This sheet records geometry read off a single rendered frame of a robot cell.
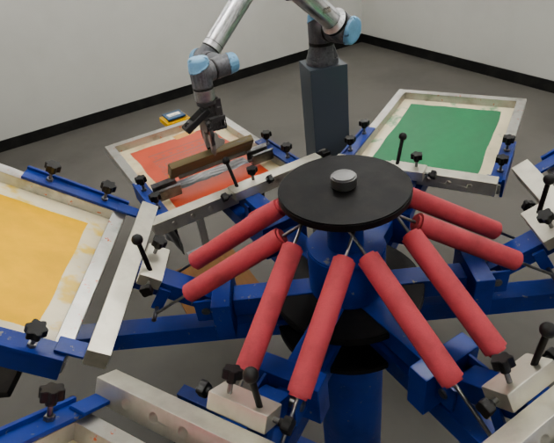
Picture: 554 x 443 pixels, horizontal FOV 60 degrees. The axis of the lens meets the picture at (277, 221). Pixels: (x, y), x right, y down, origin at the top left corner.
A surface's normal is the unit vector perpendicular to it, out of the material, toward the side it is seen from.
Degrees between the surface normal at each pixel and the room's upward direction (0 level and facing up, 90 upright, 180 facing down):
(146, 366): 0
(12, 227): 32
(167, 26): 90
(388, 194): 0
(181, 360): 0
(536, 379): 58
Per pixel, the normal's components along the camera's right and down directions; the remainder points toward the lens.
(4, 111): 0.52, 0.45
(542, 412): -0.37, -0.92
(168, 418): -0.46, 0.04
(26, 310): 0.43, -0.74
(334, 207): -0.11, -0.81
